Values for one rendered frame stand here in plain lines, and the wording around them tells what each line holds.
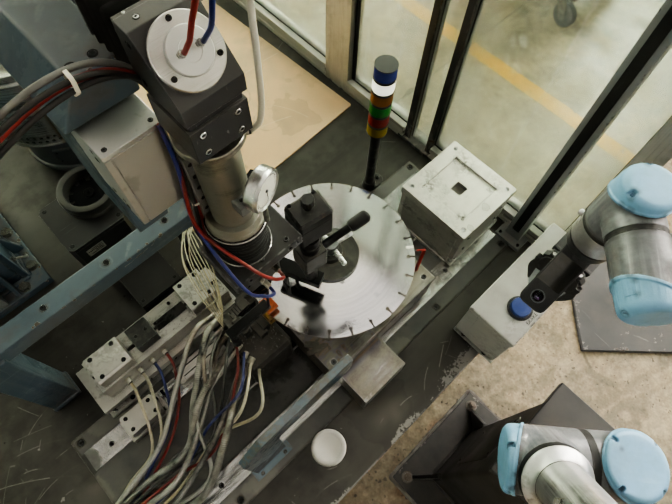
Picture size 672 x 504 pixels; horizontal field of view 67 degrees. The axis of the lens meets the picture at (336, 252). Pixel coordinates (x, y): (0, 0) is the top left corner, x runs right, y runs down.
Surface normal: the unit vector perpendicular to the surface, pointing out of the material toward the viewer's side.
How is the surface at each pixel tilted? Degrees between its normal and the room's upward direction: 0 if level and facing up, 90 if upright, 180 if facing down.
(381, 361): 0
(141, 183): 90
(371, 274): 0
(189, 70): 45
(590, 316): 0
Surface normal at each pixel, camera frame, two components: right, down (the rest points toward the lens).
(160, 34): 0.51, 0.17
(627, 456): 0.15, -0.41
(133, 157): 0.69, 0.66
